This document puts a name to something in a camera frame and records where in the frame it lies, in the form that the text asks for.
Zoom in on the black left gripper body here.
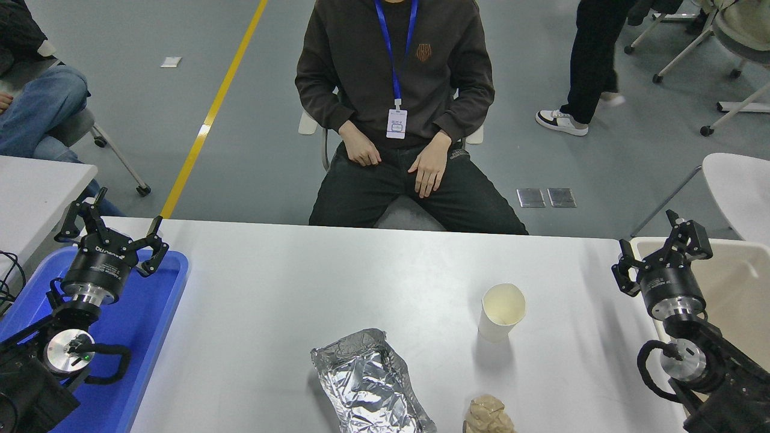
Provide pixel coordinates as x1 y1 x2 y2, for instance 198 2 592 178
62 232 140 300

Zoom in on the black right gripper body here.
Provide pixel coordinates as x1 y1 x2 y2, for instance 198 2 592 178
638 256 706 310

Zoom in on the white paper cup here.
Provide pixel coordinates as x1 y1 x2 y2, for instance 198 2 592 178
478 283 527 343

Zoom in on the foil tray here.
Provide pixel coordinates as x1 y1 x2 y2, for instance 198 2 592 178
310 328 438 433

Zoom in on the lanyard person's left hand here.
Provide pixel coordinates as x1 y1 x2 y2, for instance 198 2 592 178
408 131 452 199

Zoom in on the lanyard person's right hand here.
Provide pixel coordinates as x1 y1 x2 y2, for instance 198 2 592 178
339 120 381 167

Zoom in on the large pale bin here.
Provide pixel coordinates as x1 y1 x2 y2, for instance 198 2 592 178
629 236 770 433

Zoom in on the white side table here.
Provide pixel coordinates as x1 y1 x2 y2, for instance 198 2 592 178
0 155 99 283

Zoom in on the blue plastic tray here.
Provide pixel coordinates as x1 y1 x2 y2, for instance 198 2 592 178
0 245 190 433

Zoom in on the white shell chair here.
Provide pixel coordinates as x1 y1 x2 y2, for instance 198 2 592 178
630 153 770 247

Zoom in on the grey wheeled office chair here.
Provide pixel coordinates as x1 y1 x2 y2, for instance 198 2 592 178
0 41 152 197

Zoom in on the seated person in jeans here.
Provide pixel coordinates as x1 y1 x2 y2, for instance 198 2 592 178
0 0 127 217

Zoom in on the white wheeled chair base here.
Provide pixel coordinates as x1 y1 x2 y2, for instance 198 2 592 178
700 81 770 138

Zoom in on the crumpled tan paper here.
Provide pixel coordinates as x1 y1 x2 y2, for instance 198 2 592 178
463 395 516 433

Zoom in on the grey chair with white legs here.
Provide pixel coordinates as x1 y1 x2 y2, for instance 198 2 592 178
653 0 770 84

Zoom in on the white-legged office chair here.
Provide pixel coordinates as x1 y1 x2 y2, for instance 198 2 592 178
624 0 710 55

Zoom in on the standing person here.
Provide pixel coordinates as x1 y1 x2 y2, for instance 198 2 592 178
535 0 638 137

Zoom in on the grey chair with metal legs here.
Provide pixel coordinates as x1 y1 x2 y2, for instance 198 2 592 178
298 90 485 232

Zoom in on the black cable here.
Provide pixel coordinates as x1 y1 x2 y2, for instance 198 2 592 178
0 250 28 316

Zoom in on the seated person with lanyard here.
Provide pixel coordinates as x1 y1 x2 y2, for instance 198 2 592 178
295 0 530 235

